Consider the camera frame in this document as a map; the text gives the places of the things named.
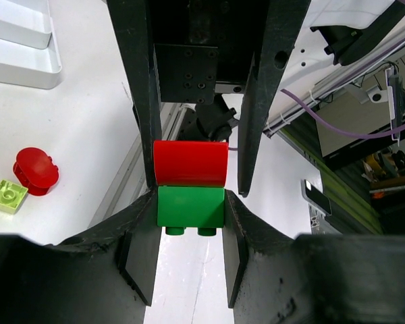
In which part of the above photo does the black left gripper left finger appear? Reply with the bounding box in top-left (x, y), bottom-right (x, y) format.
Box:
top-left (0, 190), bottom-right (161, 323)

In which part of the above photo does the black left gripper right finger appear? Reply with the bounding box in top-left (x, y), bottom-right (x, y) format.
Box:
top-left (222, 190), bottom-right (405, 323)

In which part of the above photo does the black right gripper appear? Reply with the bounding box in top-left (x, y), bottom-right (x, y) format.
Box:
top-left (107, 0), bottom-right (311, 197)

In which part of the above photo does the green lego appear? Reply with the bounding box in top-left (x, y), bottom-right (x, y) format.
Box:
top-left (157, 186), bottom-right (225, 236)

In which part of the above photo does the red oval lego brick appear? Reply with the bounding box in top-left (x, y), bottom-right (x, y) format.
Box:
top-left (13, 147), bottom-right (59, 196)

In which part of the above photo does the lime square lego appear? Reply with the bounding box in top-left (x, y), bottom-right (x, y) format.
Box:
top-left (0, 180), bottom-right (28, 215)

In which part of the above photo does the red curved lego brick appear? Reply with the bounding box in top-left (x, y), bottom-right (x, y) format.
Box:
top-left (154, 140), bottom-right (229, 188)

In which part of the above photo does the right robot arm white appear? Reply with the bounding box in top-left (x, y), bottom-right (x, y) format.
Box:
top-left (107, 1), bottom-right (405, 196)

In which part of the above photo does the black smartphone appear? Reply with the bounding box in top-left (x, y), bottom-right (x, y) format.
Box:
top-left (301, 180), bottom-right (332, 216)

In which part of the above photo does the white divided plastic tray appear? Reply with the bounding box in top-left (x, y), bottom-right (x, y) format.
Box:
top-left (0, 0), bottom-right (62, 90)

